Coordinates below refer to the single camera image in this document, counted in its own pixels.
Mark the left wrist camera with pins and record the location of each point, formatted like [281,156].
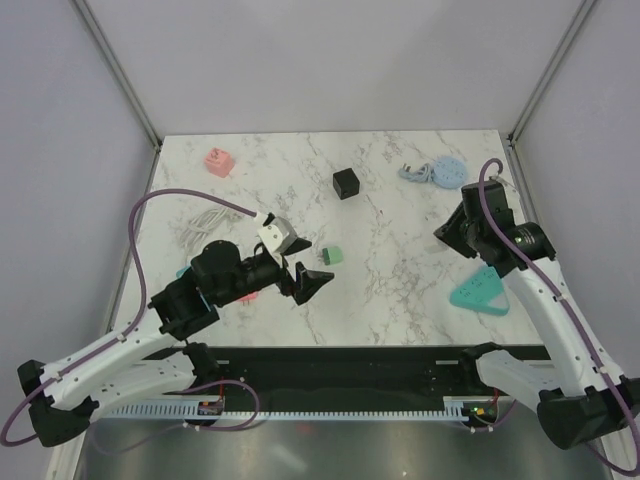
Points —
[276,234]

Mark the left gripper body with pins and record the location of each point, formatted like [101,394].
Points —
[281,274]

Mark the right aluminium frame post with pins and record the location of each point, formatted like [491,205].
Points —
[559,55]

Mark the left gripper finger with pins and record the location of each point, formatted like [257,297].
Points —
[309,282]
[298,245]

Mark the blue round power strip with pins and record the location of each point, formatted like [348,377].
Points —
[449,172]

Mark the green plug adapter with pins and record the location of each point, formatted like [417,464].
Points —
[332,255]

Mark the aluminium frame post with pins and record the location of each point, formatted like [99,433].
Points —
[559,55]
[89,20]

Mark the pink flat plug adapter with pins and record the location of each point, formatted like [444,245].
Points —
[248,298]

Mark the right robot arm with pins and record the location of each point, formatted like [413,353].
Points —
[587,395]

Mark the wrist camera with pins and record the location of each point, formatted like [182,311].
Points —
[276,234]
[498,177]

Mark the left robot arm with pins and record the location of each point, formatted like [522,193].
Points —
[152,355]

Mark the pink cube socket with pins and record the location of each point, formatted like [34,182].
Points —
[219,162]

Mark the left aluminium frame post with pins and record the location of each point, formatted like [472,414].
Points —
[89,20]

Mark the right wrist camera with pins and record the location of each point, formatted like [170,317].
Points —
[498,177]

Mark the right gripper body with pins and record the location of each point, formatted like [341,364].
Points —
[461,233]

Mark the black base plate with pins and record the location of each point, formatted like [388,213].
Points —
[360,377]

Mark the white cable duct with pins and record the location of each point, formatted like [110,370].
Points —
[195,409]

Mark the teal square adapter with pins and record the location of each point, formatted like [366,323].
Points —
[182,272]

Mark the teal triangular power strip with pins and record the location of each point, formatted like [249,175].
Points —
[483,292]

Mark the black cube socket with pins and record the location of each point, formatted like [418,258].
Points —
[346,183]

